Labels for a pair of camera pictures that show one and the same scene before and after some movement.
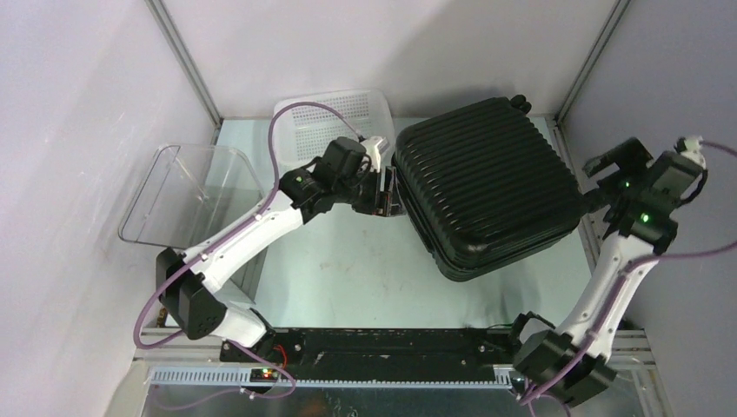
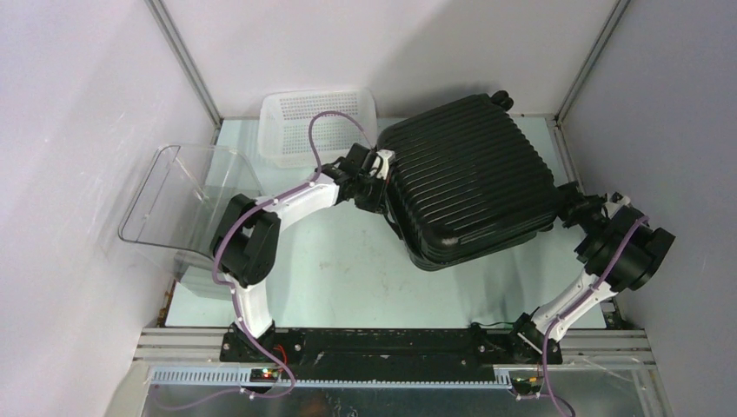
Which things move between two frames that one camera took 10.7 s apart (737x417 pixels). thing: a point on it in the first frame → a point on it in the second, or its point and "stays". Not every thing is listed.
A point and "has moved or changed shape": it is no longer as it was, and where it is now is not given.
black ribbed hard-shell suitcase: x=481 y=183 has moved or changed shape
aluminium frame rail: x=175 y=360 stays
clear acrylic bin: x=191 y=193 stays
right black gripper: x=631 y=157 → x=570 y=206
